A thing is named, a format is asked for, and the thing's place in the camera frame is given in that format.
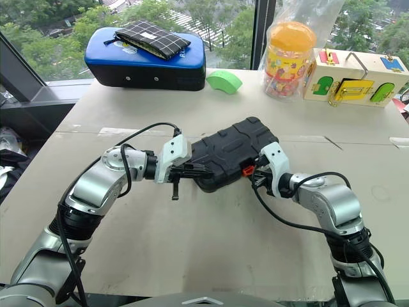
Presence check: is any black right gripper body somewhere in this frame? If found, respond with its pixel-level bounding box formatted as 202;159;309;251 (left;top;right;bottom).
254;155;277;196

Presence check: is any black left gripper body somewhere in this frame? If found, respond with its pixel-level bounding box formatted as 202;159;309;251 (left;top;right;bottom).
167;161;193;201

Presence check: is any black plastic tool case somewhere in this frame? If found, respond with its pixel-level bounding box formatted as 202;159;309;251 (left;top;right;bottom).
189;116;281;194

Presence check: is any blue black padded case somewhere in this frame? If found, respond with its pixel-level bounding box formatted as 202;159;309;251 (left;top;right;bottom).
84;26;206;92

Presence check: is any green curved foam block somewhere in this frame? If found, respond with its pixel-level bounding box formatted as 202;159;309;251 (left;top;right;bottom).
205;70;243;96

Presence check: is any toy jar with orange lid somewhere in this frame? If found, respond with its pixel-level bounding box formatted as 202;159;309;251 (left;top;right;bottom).
263;20;318;103

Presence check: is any wooden lock puzzle box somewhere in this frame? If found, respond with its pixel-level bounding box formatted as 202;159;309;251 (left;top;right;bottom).
302;47;409;110

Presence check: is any black white checked pouch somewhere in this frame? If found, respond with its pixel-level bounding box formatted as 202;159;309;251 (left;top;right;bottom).
103;20;192;61

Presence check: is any red item at table edge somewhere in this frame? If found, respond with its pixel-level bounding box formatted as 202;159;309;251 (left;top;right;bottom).
392;89;409;123

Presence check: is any clear plastic bag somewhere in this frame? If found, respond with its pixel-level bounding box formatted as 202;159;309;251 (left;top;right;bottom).
259;0;348;104

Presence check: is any dark blue fabric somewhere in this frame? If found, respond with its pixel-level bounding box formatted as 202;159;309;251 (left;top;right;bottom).
0;148;35;205

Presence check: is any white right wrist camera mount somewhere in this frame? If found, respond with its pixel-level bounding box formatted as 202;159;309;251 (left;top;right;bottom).
258;141;291;198

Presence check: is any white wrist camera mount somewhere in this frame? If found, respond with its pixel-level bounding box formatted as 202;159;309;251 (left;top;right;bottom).
153;134;193;185
258;141;291;198

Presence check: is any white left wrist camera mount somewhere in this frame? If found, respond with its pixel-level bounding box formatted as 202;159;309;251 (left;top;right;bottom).
153;134;193;185

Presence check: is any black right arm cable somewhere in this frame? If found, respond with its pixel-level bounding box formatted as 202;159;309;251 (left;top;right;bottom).
251;171;397;307

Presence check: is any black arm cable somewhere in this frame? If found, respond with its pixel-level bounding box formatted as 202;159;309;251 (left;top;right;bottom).
57;122;183;307
251;171;397;307

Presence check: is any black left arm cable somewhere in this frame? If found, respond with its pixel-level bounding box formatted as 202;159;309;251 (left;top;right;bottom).
57;122;183;307

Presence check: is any dark vertical window post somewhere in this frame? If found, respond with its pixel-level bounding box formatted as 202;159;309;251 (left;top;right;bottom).
250;0;277;70

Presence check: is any dark slanted window frame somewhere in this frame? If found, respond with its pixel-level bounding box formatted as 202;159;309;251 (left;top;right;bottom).
0;30;93;129

